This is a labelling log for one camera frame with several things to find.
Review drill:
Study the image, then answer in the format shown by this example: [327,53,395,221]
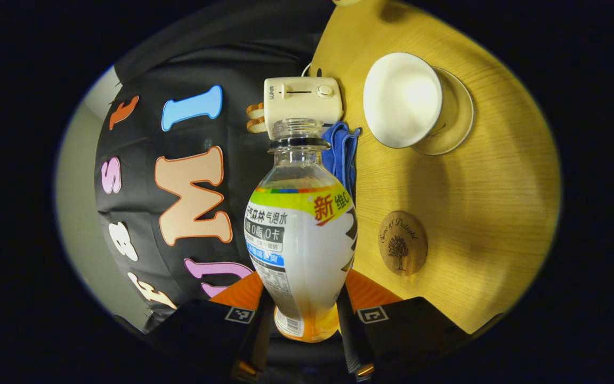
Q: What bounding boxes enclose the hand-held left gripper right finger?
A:
[336,269,473,382]

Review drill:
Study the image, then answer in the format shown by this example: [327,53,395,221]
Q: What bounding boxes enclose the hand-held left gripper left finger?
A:
[144,271,276,382]

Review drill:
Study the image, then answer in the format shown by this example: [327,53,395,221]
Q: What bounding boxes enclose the round wooden coaster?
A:
[378,210,429,276]

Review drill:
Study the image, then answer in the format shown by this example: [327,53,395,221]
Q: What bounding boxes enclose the clear labelled water bottle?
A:
[244,118,359,343]

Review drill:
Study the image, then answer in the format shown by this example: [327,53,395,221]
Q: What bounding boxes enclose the cream teacup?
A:
[363,52,443,149]

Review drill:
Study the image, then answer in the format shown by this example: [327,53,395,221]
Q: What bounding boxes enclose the blue folded towel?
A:
[321,122,362,203]

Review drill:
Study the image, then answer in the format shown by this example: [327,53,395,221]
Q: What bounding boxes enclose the cream saucer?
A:
[411,68,475,156]

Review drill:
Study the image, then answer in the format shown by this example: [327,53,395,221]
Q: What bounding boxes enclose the white toaster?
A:
[263,76,344,140]

